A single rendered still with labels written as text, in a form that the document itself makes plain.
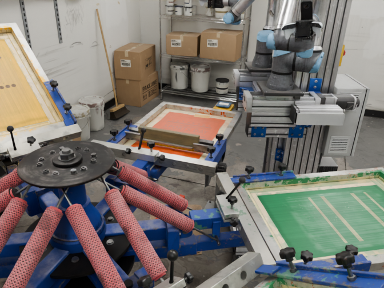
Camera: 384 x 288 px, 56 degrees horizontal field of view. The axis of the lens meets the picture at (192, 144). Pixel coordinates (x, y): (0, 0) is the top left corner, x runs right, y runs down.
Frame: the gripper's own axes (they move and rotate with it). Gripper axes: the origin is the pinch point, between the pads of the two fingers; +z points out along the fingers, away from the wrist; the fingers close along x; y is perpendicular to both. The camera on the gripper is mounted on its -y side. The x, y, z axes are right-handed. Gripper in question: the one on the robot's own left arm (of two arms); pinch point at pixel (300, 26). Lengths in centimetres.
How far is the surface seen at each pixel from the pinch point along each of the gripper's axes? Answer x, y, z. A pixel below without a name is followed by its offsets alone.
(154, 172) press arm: 70, 67, 10
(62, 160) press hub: 62, 27, 74
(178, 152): 66, 64, -9
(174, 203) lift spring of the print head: 39, 55, 49
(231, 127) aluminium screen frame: 46, 63, -48
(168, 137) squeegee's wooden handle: 71, 56, -11
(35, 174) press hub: 65, 28, 82
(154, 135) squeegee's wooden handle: 79, 55, -10
